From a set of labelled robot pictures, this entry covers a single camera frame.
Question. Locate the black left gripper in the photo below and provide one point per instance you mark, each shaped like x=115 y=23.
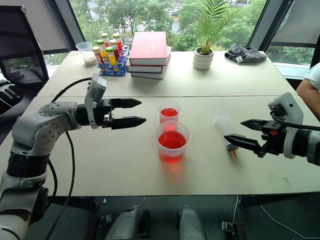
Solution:
x=103 y=117

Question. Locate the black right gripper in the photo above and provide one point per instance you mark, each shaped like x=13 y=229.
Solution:
x=275 y=140

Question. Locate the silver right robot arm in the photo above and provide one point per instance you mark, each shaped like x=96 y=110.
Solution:
x=313 y=147

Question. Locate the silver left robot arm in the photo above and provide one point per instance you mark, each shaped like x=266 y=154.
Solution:
x=32 y=130

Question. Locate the clear syringe with orange tip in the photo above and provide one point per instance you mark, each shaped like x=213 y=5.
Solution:
x=224 y=125

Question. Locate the small cup of red liquid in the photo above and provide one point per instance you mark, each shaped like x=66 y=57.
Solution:
x=169 y=113

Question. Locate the large cup of red liquid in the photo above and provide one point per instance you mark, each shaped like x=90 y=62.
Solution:
x=172 y=145

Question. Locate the blue test tube rack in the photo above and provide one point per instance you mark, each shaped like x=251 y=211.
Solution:
x=120 y=67

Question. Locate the green-capped tube yellow liquid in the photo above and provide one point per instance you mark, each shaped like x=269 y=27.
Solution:
x=101 y=47
x=110 y=56

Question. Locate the yellow-capped tube red liquid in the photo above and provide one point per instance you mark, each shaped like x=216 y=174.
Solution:
x=97 y=55

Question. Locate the pale-capped tube dark red liquid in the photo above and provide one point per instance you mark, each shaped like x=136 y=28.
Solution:
x=114 y=47

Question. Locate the plastic beaker with white powder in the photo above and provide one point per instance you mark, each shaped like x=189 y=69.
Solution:
x=87 y=56

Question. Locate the green-capped tube red liquid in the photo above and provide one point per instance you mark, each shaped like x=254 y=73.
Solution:
x=118 y=42

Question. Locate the person's arm with white sleeve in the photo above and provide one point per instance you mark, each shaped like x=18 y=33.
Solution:
x=308 y=90

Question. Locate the crumpled grey cloth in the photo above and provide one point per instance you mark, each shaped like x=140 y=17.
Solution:
x=246 y=55

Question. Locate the palm plant in white pot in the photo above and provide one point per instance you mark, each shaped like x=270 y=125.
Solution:
x=203 y=58

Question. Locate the small black metal clamp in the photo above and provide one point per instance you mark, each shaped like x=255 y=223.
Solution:
x=105 y=221
x=231 y=230

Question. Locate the dark grey rounded shape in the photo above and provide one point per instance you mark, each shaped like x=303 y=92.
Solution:
x=127 y=225
x=191 y=225

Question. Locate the black office chair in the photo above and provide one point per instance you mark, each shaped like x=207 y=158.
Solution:
x=17 y=50

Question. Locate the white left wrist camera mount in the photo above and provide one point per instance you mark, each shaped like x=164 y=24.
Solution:
x=95 y=87

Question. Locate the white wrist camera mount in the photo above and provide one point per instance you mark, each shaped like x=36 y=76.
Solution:
x=95 y=87
x=291 y=107

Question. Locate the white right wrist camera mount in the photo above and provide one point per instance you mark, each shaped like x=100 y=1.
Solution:
x=291 y=107

